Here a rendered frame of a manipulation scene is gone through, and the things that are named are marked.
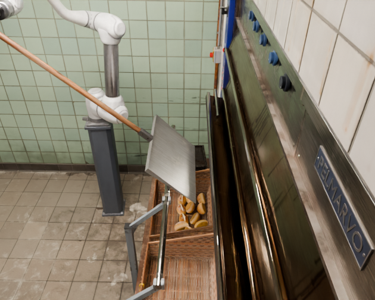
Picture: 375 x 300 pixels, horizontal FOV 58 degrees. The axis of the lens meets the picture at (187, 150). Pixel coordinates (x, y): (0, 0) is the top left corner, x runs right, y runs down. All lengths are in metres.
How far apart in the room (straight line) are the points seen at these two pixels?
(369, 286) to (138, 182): 3.23
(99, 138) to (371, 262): 2.43
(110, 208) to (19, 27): 1.76
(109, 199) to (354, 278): 2.76
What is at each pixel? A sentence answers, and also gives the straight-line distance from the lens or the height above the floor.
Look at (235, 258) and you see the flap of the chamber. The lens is 1.25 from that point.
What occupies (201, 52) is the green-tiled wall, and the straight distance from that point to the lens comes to 3.06.
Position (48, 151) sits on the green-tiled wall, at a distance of 3.89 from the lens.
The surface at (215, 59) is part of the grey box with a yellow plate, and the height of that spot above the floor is 1.44.
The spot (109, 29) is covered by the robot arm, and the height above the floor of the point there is 1.77.
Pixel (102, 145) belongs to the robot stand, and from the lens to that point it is 2.83.
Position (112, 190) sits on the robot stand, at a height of 0.32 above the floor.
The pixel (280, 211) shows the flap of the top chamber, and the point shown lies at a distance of 0.92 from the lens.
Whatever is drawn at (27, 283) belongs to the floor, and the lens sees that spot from 3.10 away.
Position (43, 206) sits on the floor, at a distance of 3.63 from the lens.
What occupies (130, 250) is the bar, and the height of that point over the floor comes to 0.76.
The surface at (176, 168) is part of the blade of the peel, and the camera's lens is 2.00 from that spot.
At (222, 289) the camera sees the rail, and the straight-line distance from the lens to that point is 1.14.
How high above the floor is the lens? 2.41
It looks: 36 degrees down
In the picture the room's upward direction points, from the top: 1 degrees clockwise
